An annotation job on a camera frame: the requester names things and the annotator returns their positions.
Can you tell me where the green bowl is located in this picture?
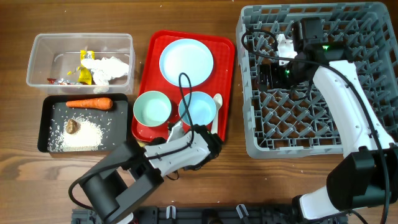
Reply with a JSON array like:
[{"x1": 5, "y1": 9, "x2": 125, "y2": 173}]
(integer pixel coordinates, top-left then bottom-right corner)
[{"x1": 133, "y1": 91, "x2": 172, "y2": 128}]

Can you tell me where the red serving tray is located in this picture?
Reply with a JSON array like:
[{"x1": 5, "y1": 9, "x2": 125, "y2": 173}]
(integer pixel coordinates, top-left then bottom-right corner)
[{"x1": 139, "y1": 30, "x2": 235, "y2": 140}]

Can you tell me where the orange carrot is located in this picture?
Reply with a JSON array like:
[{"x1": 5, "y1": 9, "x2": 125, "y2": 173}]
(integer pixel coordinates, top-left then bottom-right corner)
[{"x1": 66, "y1": 98, "x2": 113, "y2": 110}]

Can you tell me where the white rice pile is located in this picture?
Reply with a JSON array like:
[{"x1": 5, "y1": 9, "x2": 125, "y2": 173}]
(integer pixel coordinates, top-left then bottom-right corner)
[{"x1": 47, "y1": 103, "x2": 112, "y2": 152}]

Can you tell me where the brown food scrap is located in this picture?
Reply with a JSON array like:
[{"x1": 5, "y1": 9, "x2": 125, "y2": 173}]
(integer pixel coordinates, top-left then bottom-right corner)
[{"x1": 65, "y1": 119, "x2": 80, "y2": 134}]

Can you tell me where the red snack wrapper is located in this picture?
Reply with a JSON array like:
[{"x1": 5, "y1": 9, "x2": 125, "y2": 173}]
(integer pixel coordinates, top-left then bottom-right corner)
[{"x1": 46, "y1": 77, "x2": 83, "y2": 86}]

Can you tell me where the yellow snack wrapper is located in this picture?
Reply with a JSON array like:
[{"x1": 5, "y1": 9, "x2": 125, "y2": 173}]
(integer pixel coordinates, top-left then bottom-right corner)
[{"x1": 67, "y1": 50, "x2": 95, "y2": 85}]

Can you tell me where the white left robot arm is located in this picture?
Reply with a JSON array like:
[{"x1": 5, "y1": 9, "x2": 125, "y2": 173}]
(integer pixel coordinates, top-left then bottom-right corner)
[{"x1": 68, "y1": 124, "x2": 223, "y2": 223}]

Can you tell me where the grey dishwasher rack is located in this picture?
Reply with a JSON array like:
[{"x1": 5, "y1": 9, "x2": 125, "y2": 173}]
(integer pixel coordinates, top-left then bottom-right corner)
[{"x1": 236, "y1": 2, "x2": 397, "y2": 159}]

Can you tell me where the light blue bowl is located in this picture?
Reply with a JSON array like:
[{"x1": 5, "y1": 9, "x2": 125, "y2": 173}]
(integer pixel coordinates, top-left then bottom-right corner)
[{"x1": 178, "y1": 91, "x2": 216, "y2": 126}]

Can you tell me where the white plastic spoon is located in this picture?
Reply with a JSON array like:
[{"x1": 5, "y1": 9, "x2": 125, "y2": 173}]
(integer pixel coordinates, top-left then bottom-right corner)
[{"x1": 211, "y1": 93, "x2": 223, "y2": 134}]

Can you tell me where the black plastic tray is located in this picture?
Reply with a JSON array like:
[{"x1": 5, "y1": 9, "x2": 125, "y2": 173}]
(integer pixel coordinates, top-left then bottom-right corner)
[{"x1": 37, "y1": 93, "x2": 131, "y2": 152}]

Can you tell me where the light blue plate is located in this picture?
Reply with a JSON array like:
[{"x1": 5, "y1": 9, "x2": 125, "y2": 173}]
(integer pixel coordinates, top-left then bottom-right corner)
[{"x1": 159, "y1": 39, "x2": 214, "y2": 87}]

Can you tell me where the clear plastic bin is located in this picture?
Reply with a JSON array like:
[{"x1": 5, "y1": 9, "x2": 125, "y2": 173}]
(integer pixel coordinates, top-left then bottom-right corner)
[{"x1": 26, "y1": 33, "x2": 135, "y2": 95}]

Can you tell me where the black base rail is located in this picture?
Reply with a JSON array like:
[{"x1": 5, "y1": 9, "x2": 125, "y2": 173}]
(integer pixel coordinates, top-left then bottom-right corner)
[{"x1": 70, "y1": 204, "x2": 299, "y2": 224}]

